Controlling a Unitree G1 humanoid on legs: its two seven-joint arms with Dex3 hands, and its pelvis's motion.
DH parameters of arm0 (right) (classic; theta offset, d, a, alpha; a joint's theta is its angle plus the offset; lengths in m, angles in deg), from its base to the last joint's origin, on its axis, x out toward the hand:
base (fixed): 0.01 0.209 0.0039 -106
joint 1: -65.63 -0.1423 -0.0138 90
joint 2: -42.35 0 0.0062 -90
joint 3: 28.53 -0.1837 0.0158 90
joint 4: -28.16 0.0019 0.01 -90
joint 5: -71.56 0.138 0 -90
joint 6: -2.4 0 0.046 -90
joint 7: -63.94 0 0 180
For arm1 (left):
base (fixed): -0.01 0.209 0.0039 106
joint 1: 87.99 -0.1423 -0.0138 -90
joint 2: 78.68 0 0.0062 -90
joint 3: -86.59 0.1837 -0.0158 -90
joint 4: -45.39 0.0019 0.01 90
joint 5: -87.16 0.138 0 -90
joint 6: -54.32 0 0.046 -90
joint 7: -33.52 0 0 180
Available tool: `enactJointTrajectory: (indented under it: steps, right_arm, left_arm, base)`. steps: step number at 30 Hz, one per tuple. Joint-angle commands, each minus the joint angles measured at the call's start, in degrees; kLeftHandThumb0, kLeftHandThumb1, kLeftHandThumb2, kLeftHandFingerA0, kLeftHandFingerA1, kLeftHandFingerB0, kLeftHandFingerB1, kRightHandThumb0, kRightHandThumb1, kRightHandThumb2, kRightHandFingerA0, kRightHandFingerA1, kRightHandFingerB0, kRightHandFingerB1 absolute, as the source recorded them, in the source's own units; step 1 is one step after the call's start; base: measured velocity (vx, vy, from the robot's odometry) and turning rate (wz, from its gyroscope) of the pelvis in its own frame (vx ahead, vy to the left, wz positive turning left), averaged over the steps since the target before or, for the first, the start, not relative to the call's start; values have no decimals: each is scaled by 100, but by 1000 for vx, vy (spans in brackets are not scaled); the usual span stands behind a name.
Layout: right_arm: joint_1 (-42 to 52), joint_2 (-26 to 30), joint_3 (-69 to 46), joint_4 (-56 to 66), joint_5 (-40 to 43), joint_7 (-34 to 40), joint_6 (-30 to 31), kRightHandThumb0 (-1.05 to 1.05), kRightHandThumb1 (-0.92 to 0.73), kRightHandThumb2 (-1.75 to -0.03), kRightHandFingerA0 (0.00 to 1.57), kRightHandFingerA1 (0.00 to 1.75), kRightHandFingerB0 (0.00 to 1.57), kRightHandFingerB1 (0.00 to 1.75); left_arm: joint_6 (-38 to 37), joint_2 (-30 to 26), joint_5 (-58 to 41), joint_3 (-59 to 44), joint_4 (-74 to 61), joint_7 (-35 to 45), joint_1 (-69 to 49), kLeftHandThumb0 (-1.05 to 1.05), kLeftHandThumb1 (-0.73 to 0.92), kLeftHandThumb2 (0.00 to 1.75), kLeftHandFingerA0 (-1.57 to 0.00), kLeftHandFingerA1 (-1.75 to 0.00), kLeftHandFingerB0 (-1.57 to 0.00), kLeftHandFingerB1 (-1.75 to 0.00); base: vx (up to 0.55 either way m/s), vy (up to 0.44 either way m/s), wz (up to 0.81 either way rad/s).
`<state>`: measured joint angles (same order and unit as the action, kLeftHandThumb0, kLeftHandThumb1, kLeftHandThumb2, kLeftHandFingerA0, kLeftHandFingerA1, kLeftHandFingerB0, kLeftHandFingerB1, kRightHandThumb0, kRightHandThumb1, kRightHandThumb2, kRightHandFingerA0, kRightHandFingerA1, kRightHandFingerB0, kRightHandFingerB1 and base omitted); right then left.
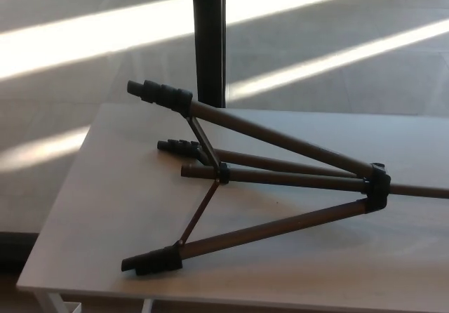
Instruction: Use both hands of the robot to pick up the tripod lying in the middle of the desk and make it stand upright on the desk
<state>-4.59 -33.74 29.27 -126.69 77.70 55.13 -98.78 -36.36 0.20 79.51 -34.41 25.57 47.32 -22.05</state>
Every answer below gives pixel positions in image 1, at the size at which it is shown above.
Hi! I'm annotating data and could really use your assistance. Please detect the brown and black camera tripod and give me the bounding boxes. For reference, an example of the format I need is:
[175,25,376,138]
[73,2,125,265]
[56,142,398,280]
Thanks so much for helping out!
[121,79,449,277]

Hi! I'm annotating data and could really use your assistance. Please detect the black vertical post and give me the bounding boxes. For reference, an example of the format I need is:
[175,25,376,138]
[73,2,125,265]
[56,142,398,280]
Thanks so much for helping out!
[191,0,229,109]

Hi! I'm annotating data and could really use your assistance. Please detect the white table frame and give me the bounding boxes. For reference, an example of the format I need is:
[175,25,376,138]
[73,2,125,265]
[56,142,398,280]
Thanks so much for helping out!
[33,286,154,313]

